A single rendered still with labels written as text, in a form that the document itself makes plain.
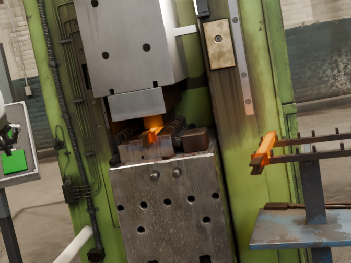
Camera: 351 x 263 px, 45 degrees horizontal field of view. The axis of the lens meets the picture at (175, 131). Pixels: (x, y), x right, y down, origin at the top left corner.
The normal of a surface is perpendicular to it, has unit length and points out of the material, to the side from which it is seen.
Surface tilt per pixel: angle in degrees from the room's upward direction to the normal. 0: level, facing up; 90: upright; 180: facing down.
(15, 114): 60
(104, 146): 90
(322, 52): 91
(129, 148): 90
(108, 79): 90
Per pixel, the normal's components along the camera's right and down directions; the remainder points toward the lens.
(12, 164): 0.15, -0.40
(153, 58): -0.14, 0.18
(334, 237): -0.18, -0.97
